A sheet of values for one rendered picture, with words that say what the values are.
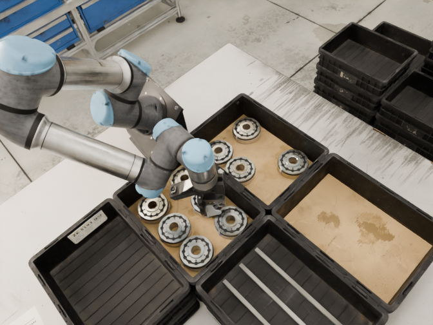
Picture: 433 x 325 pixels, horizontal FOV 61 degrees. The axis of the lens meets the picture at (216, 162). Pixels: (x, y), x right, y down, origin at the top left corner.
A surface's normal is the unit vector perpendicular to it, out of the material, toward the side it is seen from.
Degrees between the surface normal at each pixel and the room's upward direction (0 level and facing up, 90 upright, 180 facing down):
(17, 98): 79
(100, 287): 0
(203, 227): 0
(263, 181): 0
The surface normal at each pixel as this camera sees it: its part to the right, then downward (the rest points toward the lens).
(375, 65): -0.11, -0.56
